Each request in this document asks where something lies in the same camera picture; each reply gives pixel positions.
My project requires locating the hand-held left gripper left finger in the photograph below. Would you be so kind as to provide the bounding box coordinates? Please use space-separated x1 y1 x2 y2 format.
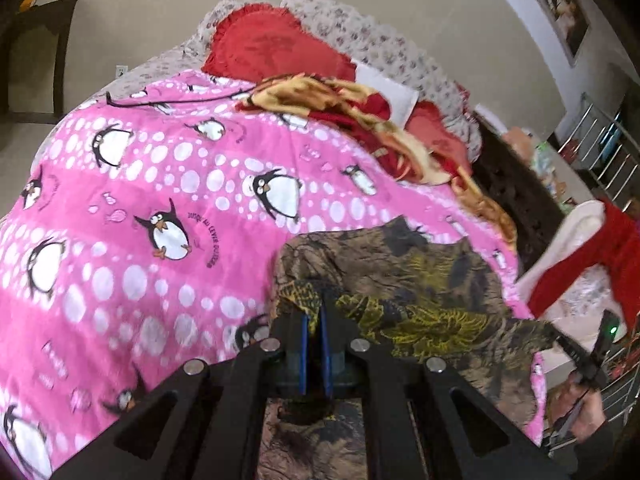
50 310 311 480

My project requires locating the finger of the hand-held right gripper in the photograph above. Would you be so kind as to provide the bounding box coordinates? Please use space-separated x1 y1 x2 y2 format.
554 332 597 388

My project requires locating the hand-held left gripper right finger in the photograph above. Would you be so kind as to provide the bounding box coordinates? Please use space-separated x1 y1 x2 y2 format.
320 300 571 480

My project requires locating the dark floral patterned shirt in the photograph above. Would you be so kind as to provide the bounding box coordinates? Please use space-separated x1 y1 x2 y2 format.
257 215 563 480

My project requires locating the person's right forearm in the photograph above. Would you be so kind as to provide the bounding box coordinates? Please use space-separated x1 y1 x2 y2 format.
575 417 632 461

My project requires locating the person's right hand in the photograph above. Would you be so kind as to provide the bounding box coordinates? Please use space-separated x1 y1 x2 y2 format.
547 387 608 443

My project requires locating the white patterned cloth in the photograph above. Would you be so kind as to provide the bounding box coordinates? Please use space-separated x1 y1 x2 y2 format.
540 265 626 376

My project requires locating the white and red garment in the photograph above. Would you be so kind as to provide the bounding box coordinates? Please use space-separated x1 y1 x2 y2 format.
515 199 640 321

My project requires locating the dark wooden headboard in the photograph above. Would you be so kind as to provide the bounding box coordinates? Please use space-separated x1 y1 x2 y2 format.
470 110 571 276

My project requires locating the metal rack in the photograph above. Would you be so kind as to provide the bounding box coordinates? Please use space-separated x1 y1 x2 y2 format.
550 92 640 211

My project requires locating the red and gold blanket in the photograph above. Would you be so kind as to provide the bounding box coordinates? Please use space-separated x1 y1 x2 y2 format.
235 74 518 246

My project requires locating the pink penguin print blanket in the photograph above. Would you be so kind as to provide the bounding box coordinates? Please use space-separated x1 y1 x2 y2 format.
0 67 546 480

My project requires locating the white pillow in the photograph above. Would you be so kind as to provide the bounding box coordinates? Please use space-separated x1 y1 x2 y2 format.
350 60 421 121

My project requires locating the red heart-shaped ruffled pillow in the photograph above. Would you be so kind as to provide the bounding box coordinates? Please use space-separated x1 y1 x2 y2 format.
200 2 361 86

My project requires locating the dark wooden chair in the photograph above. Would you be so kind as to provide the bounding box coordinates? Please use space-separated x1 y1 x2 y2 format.
0 0 80 126

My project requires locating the framed wall picture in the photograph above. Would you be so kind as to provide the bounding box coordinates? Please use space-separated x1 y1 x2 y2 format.
530 0 591 68

